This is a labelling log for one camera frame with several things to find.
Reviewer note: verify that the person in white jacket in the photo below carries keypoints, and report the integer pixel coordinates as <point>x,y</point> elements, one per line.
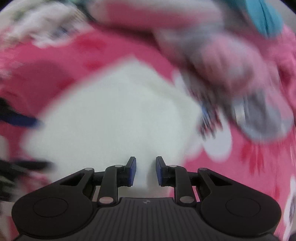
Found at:
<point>259,15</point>

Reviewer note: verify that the pink patterned duvet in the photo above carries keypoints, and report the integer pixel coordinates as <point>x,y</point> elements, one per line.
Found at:
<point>214,39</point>

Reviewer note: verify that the white crumpled garment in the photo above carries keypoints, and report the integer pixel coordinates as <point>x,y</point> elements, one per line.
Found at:
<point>47,23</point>

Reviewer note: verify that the cream deer sweater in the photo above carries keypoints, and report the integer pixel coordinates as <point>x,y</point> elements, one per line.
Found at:
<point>125,110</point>

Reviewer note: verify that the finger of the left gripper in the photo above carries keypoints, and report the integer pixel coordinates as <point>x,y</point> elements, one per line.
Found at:
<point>11,116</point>
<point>23,167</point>

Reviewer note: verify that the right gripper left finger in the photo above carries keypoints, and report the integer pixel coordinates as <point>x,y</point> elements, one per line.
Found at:
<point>111,179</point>

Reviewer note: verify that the pink floral bed sheet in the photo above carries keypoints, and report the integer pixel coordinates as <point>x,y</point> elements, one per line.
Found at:
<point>33,77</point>

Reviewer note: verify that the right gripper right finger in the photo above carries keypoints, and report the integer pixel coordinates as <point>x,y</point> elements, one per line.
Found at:
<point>180,179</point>

